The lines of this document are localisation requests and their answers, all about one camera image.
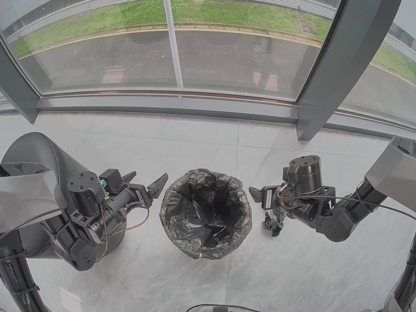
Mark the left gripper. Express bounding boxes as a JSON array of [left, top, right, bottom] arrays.
[[105, 171, 169, 227]]

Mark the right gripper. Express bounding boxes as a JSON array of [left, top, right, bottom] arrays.
[[249, 184, 288, 212]]

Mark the black plastic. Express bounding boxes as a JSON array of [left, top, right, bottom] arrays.
[[261, 208, 287, 238]]

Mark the black plastic bag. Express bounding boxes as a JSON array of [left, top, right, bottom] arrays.
[[159, 168, 254, 260]]

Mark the dark grey round chair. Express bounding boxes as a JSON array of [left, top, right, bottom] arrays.
[[0, 132, 128, 260]]

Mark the window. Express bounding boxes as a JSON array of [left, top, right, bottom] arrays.
[[0, 0, 416, 142]]

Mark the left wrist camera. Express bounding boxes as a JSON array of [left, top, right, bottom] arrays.
[[99, 168, 127, 195]]

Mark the black cable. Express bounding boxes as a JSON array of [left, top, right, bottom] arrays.
[[325, 195, 416, 221], [186, 304, 262, 312]]

